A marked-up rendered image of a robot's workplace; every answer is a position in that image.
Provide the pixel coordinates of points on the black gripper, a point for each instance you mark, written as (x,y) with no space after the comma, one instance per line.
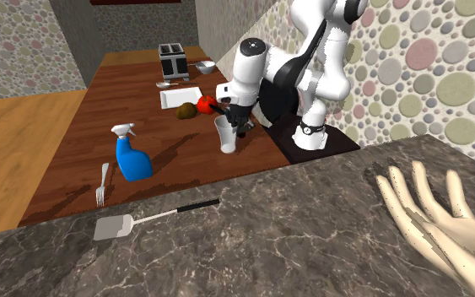
(237,113)

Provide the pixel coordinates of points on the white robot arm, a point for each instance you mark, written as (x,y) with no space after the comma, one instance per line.
(327,82)

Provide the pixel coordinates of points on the white cup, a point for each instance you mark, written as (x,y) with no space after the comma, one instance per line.
(227,135)

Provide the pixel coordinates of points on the red tomato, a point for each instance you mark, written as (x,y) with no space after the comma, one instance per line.
(205,105)

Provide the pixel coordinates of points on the brown potato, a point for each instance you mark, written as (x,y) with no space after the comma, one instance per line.
(186,111)

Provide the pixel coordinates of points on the silver bowl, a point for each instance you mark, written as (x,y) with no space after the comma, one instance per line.
(205,66)

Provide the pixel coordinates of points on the white rectangular plate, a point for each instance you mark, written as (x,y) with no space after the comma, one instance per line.
(177,98)

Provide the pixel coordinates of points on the silver spoon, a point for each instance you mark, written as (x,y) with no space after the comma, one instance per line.
(164,85)

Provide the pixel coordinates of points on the dark robot stand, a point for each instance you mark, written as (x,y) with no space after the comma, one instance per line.
(340,144)

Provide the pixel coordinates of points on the silver black toaster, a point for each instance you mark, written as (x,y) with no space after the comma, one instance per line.
(174,63)

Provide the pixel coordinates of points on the blue spray bottle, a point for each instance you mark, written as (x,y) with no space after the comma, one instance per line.
(132,162)

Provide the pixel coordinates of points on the silver fork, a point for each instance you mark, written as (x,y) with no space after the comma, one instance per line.
(101,191)

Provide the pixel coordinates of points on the beige mannequin hand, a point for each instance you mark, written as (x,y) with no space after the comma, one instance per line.
(455,234)

